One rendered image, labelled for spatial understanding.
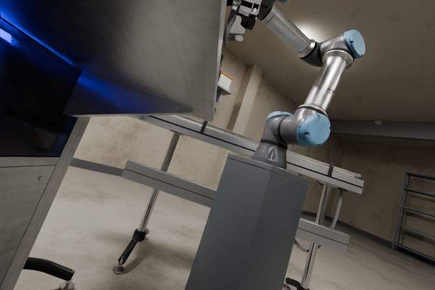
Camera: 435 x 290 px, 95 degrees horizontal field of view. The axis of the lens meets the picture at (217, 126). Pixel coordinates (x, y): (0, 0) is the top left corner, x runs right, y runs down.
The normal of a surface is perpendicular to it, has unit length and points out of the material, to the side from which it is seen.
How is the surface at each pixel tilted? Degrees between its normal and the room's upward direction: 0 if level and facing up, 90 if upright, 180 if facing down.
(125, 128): 90
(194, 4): 180
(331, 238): 90
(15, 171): 90
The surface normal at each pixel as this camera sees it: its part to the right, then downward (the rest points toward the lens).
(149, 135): 0.57, 0.05
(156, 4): -0.32, 0.93
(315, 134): 0.37, 0.11
